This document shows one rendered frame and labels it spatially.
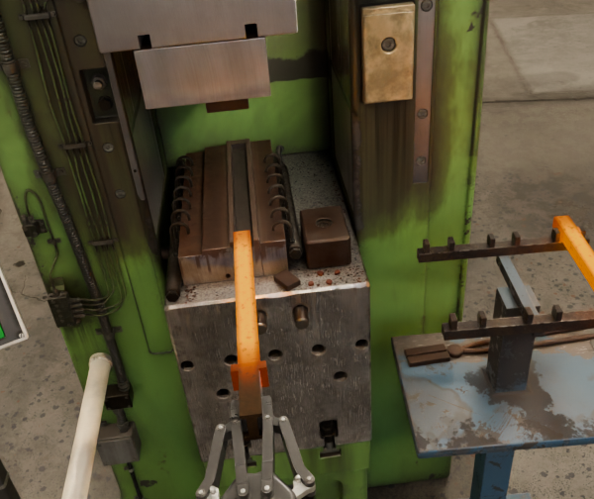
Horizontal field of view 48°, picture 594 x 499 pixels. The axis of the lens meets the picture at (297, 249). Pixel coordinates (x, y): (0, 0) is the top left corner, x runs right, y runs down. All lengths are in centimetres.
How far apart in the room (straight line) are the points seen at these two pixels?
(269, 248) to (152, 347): 47
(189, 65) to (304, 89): 58
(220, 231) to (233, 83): 32
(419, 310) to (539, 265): 135
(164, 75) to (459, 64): 54
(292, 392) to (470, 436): 37
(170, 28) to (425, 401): 80
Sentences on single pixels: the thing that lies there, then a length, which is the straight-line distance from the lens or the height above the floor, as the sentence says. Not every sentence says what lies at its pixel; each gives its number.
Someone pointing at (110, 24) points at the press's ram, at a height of 141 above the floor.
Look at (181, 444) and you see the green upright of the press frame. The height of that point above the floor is 30.
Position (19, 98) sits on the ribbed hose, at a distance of 127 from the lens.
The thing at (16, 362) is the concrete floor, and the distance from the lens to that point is 270.
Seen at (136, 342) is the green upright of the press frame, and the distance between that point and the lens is 158.
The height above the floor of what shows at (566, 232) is 97.
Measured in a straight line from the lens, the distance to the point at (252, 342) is 91.
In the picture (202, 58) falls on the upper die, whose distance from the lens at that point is 108.
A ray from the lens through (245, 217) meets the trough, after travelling 132.
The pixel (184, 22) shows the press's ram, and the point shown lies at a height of 140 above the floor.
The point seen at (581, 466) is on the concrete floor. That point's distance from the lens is 219.
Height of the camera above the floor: 169
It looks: 35 degrees down
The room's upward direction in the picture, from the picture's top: 5 degrees counter-clockwise
